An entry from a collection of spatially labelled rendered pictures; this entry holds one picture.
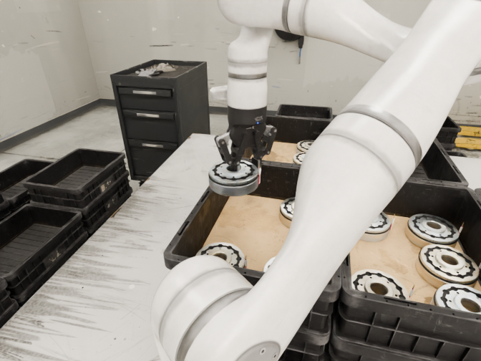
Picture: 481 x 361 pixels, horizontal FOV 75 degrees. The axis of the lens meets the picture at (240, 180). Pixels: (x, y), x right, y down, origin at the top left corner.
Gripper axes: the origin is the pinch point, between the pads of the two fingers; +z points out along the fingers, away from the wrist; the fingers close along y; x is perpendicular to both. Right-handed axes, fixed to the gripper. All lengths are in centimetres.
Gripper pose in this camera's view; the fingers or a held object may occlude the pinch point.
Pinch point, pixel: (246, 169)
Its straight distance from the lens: 66.3
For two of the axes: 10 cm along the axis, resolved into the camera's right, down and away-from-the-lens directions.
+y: 8.6, -2.5, 4.5
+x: -5.2, -4.2, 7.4
